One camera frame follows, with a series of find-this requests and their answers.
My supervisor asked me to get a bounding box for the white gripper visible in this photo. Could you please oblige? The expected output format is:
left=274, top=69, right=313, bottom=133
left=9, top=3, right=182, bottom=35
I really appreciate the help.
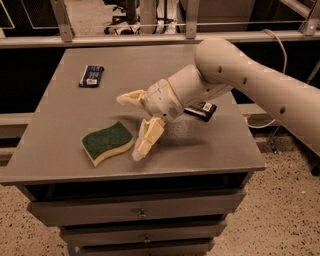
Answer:
left=116, top=79, right=183, bottom=161

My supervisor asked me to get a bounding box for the black office chair base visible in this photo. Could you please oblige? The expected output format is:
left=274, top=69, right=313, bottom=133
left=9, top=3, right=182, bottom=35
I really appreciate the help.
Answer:
left=103, top=0, right=140, bottom=35

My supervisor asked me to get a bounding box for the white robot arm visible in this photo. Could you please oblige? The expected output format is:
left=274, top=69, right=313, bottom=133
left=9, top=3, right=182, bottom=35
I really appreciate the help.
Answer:
left=117, top=39, right=320, bottom=161

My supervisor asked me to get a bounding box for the grey drawer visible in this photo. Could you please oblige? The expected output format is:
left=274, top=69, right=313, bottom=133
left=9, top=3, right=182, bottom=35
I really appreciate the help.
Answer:
left=67, top=238, right=214, bottom=256
left=28, top=189, right=246, bottom=226
left=61, top=217, right=226, bottom=246

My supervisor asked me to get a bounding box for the bottom grey drawer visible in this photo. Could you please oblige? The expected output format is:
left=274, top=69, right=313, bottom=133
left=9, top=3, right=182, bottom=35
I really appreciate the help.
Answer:
left=67, top=238, right=214, bottom=256

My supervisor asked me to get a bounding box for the green and yellow sponge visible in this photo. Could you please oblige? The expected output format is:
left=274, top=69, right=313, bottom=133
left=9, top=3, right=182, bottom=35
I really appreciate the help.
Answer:
left=82, top=121, right=134, bottom=167

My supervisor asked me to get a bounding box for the blue snack packet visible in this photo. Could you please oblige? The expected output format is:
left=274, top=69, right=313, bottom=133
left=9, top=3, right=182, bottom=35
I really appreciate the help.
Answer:
left=79, top=65, right=104, bottom=88

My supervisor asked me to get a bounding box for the grey metal railing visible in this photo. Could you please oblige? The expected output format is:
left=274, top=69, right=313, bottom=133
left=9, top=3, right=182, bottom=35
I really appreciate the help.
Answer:
left=0, top=0, right=320, bottom=49

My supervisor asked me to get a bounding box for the black snack bar packet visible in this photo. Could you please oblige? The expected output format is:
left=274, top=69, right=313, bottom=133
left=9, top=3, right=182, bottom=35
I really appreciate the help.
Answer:
left=184, top=101, right=217, bottom=122

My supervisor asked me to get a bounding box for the top grey drawer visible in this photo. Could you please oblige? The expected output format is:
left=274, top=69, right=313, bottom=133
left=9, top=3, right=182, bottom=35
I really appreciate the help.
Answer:
left=28, top=189, right=246, bottom=226

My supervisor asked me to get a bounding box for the grey drawer cabinet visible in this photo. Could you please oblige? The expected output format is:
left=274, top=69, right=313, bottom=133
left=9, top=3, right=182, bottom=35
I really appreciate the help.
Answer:
left=0, top=44, right=267, bottom=256

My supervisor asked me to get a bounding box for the middle grey drawer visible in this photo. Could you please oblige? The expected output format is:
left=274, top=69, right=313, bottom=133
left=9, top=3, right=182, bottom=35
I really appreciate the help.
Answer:
left=61, top=217, right=226, bottom=246

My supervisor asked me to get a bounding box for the white cable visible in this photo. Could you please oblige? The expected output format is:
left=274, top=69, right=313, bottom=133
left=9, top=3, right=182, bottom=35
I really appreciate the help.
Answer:
left=245, top=28, right=288, bottom=130

